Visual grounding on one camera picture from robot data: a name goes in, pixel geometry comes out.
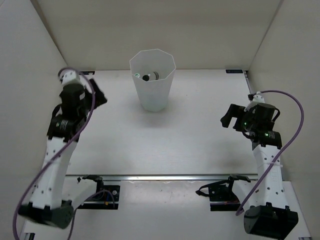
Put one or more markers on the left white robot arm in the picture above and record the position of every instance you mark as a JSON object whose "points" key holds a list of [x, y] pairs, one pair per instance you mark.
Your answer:
{"points": [[48, 204]]}

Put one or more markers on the left black corner label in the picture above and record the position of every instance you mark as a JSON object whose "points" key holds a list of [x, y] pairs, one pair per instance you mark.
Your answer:
{"points": [[88, 73]]}

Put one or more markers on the white octagonal plastic bin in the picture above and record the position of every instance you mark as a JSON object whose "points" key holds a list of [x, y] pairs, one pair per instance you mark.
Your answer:
{"points": [[153, 95]]}

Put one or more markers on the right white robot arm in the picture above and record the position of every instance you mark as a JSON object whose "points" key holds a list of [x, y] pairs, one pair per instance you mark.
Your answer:
{"points": [[266, 210]]}

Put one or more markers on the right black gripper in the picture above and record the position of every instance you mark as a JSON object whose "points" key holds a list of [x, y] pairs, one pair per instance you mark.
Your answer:
{"points": [[234, 111]]}

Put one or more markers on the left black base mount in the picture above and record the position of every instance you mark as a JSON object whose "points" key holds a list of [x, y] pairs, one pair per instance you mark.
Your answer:
{"points": [[104, 201]]}

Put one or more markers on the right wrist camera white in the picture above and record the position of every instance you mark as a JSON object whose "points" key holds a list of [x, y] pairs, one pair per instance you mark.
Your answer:
{"points": [[254, 98]]}

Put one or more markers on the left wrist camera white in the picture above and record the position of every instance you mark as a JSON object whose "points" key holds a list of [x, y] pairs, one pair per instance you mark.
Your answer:
{"points": [[67, 77]]}

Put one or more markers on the clear bottle black label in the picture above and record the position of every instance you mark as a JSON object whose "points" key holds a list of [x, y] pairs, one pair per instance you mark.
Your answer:
{"points": [[152, 76]]}

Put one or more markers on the right black corner label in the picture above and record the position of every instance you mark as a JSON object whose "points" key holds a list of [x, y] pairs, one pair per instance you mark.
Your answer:
{"points": [[234, 71]]}

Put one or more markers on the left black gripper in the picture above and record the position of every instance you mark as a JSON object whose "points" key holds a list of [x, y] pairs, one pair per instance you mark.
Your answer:
{"points": [[100, 98]]}

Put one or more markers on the aluminium table edge rail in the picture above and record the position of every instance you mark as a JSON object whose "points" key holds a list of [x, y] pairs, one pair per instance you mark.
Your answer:
{"points": [[165, 177]]}

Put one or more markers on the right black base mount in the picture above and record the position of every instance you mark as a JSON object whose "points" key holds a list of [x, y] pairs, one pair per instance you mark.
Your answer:
{"points": [[221, 196]]}

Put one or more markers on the black corner label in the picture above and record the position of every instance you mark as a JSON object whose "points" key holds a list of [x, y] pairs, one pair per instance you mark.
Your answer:
{"points": [[234, 71], [88, 73]]}

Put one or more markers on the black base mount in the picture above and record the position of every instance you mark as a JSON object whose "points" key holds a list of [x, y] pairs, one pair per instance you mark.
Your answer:
{"points": [[104, 201], [221, 196]]}

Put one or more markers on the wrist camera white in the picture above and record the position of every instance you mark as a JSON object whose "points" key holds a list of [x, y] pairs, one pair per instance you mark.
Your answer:
{"points": [[67, 77], [254, 98]]}

